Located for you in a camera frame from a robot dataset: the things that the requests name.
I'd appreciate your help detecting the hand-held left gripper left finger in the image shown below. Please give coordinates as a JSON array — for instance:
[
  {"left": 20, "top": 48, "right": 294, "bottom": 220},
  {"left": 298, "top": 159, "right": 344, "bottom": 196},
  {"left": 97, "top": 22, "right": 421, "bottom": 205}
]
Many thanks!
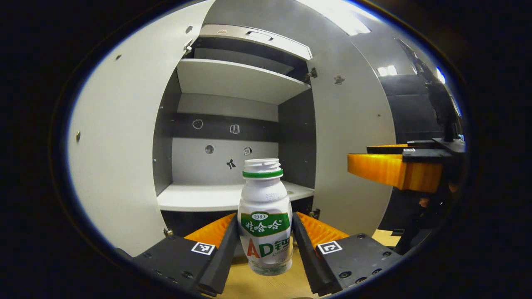
[{"left": 125, "top": 213, "right": 239, "bottom": 296}]

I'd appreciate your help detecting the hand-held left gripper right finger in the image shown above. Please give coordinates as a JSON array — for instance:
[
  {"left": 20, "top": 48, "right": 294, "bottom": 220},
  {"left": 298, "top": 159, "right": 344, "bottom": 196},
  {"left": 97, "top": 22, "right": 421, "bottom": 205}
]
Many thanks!
[{"left": 292, "top": 212, "right": 403, "bottom": 296}]

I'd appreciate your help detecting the white bottle with green label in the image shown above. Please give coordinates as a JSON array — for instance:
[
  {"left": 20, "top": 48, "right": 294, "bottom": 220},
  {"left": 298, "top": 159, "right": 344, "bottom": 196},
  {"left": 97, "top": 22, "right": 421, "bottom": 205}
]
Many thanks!
[{"left": 238, "top": 158, "right": 293, "bottom": 276}]

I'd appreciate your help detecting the grey cabinet door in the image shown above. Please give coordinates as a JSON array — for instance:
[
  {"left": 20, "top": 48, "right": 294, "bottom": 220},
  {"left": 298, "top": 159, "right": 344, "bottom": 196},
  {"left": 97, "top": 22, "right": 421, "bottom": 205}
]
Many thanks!
[
  {"left": 310, "top": 31, "right": 397, "bottom": 237},
  {"left": 68, "top": 0, "right": 217, "bottom": 257}
]

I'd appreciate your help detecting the white cabinet shelf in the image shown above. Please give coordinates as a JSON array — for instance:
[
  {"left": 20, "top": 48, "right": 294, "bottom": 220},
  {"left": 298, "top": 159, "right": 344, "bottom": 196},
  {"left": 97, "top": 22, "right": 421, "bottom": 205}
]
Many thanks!
[{"left": 176, "top": 58, "right": 311, "bottom": 105}]

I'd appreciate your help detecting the grey cabinet drawer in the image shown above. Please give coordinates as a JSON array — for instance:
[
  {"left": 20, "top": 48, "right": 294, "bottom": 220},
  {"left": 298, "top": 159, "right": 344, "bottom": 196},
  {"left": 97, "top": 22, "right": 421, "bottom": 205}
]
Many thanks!
[{"left": 199, "top": 24, "right": 313, "bottom": 61}]

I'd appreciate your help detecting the black backdrop cloth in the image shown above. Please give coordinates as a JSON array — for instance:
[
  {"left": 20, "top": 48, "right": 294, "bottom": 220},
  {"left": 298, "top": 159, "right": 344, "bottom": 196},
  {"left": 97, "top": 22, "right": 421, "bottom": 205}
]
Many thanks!
[{"left": 376, "top": 73, "right": 458, "bottom": 233}]

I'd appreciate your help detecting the long ceiling light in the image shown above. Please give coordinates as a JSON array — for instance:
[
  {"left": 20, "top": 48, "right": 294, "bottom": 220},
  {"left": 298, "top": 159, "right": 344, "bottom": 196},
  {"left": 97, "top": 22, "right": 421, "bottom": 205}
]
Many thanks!
[{"left": 297, "top": 0, "right": 372, "bottom": 36}]

